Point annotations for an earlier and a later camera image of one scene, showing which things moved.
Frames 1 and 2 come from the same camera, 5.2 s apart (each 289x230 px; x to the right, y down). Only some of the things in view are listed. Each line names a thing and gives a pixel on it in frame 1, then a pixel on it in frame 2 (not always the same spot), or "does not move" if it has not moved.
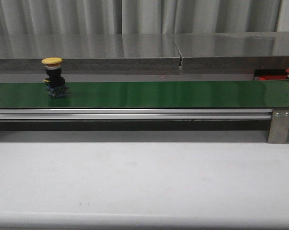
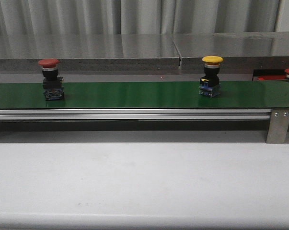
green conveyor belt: x=248 y=94 does not move
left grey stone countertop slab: x=15 y=52 does not move
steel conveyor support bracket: x=280 y=125 does not move
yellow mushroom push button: x=55 y=83 to x=209 y=86
